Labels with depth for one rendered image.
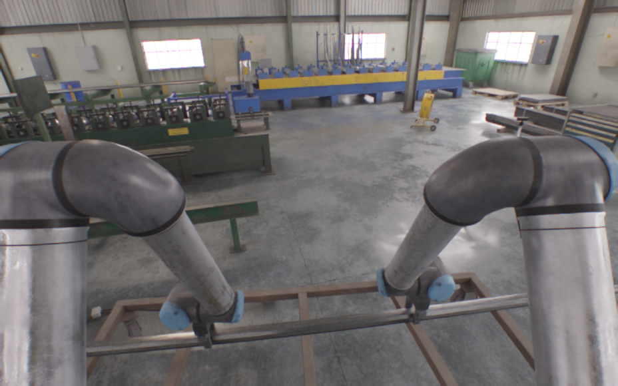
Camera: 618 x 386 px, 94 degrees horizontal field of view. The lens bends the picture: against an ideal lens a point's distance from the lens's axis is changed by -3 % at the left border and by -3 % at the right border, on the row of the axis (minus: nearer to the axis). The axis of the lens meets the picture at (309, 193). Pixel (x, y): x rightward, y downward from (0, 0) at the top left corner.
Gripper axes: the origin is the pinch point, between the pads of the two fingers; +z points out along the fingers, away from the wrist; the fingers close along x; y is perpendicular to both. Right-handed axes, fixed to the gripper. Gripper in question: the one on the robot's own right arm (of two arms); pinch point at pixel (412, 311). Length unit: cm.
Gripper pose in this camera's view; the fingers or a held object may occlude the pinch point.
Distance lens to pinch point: 136.0
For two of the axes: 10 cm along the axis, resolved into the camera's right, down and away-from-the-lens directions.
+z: 0.3, 8.9, 4.6
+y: -9.9, 0.8, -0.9
